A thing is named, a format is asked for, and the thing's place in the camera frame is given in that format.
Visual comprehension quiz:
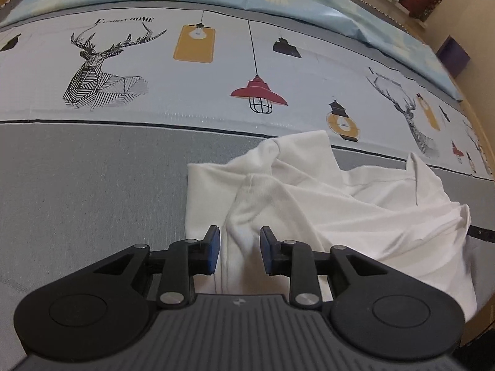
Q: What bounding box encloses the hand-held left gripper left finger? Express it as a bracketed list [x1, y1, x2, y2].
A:
[93, 225, 222, 310]

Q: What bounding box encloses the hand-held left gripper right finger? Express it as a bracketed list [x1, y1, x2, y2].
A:
[260, 226, 387, 310]

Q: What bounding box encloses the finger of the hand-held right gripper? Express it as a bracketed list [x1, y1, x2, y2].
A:
[467, 224, 495, 244]

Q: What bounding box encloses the printed grey bed mat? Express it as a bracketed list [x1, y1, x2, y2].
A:
[0, 2, 495, 371]

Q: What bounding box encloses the white small shirt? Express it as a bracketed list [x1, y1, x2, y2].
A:
[186, 129, 477, 323]

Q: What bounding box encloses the purple box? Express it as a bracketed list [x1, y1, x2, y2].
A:
[436, 36, 471, 79]

